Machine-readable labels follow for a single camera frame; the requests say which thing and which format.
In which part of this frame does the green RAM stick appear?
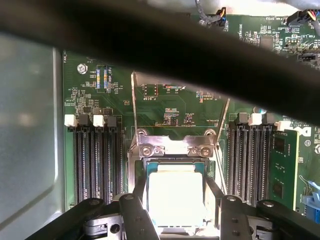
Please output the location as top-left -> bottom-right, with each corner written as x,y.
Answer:
269,128 -> 301,211

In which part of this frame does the thin metal locking lever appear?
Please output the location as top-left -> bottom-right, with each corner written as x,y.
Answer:
215,143 -> 229,196

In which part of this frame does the black open PC case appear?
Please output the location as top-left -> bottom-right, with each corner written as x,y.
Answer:
0,0 -> 320,240

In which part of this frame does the blue expansion slot latch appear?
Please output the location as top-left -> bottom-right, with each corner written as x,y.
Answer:
298,174 -> 320,221

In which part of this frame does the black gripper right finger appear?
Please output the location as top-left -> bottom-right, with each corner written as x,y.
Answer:
204,175 -> 320,240

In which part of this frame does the silver CPU chip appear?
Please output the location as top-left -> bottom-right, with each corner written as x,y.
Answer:
146,161 -> 208,230

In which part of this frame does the black fan connector wire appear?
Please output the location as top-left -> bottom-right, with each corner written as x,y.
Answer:
286,8 -> 320,29
194,0 -> 229,29

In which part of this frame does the black XDP header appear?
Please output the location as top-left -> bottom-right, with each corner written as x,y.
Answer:
95,64 -> 113,94

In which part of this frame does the CPU socket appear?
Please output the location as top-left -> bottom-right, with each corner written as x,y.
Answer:
126,127 -> 221,233

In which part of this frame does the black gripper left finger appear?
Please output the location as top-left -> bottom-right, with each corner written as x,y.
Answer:
24,177 -> 161,240

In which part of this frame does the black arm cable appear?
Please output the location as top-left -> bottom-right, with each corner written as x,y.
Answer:
0,0 -> 320,126

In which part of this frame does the green motherboard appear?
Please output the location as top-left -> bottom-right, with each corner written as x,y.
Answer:
62,7 -> 320,240

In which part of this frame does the silver motherboard screw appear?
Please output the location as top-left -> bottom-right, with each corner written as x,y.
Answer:
76,62 -> 88,75

